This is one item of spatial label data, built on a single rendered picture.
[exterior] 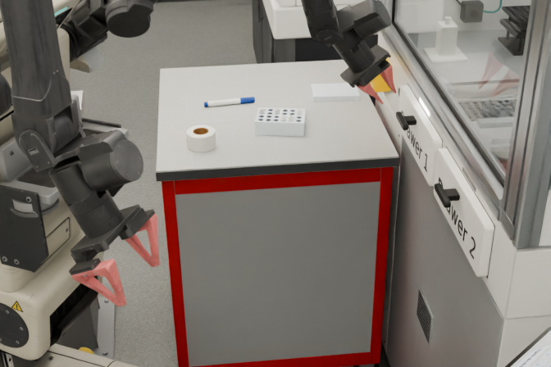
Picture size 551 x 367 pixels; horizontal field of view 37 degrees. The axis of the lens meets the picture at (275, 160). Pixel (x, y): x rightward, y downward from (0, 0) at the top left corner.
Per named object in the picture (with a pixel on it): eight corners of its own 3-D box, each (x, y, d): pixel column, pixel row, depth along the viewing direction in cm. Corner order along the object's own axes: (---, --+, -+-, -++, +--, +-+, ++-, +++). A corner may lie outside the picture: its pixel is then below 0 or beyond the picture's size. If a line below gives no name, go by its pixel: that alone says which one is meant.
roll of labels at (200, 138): (211, 137, 206) (211, 123, 204) (218, 150, 200) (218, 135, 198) (184, 141, 205) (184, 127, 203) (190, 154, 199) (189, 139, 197)
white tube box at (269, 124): (254, 135, 207) (254, 121, 205) (258, 120, 214) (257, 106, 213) (303, 136, 206) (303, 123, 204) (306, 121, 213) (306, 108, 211)
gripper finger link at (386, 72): (409, 90, 171) (385, 57, 167) (383, 112, 172) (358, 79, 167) (396, 81, 177) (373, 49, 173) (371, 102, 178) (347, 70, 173)
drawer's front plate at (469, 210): (477, 278, 145) (484, 227, 140) (433, 193, 171) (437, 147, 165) (487, 278, 145) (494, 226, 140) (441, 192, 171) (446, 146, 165)
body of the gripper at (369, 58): (393, 58, 168) (374, 31, 164) (354, 90, 168) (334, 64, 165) (380, 50, 174) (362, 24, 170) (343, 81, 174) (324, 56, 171)
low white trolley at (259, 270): (177, 407, 229) (155, 170, 192) (177, 273, 283) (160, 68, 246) (382, 389, 234) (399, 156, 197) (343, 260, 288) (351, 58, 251)
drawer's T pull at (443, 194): (444, 209, 150) (445, 202, 150) (433, 188, 157) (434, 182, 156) (463, 207, 151) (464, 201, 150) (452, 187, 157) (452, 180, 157)
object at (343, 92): (312, 101, 224) (313, 96, 223) (310, 88, 231) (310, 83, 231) (359, 101, 224) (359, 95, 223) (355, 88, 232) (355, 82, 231)
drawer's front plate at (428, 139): (430, 188, 173) (434, 141, 167) (397, 125, 198) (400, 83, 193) (438, 187, 173) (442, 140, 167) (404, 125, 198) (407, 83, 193)
